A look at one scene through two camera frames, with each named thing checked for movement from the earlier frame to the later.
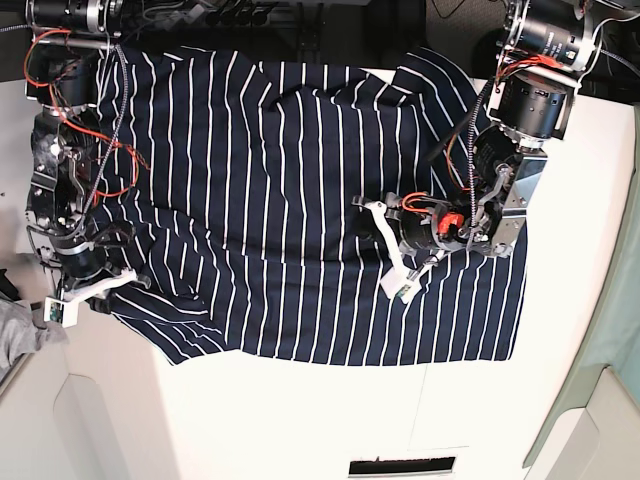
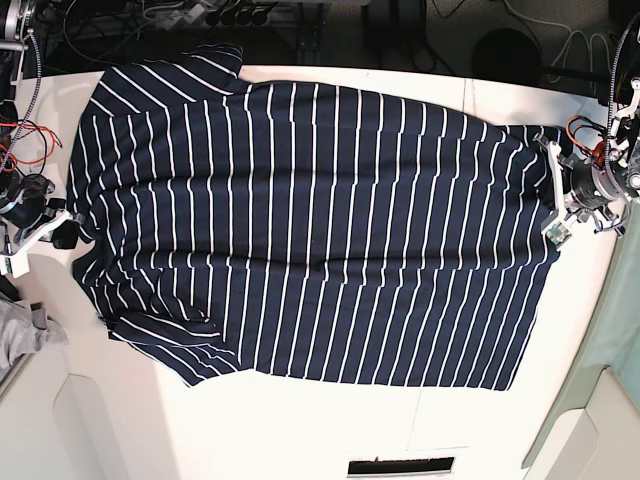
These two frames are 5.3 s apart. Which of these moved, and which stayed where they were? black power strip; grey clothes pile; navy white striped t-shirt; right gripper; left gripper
Moved: navy white striped t-shirt; right gripper; left gripper
Stayed: black power strip; grey clothes pile
